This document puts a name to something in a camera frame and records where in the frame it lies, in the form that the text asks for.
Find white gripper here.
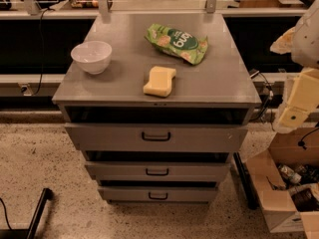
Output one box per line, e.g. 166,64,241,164
273,68,319,133

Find grey bottom drawer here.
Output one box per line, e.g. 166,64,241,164
98,186,217,202

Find grey drawer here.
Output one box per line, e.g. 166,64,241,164
98,186,217,202
65,122,247,152
85,161,229,182

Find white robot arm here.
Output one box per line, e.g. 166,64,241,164
270,0,319,133

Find grey metal drawer cabinet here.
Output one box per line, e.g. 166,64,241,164
53,13,260,192

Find grey middle drawer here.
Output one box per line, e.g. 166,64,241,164
85,161,229,182

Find grey top drawer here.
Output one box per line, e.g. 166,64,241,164
65,122,247,152

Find cardboard box with junk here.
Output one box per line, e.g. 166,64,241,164
246,127,319,239

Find black bar on floor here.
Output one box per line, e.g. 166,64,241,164
233,152,258,210

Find green snack bag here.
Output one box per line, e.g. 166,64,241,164
145,24,208,65

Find yellow sponge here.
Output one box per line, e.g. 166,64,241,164
143,66,176,98

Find white bowl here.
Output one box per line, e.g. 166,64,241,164
71,41,113,75

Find black chair leg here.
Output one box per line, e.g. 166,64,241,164
0,188,53,239

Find black cables at right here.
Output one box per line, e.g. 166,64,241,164
248,69,275,123

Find black cable at left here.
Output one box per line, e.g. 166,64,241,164
20,7,54,97

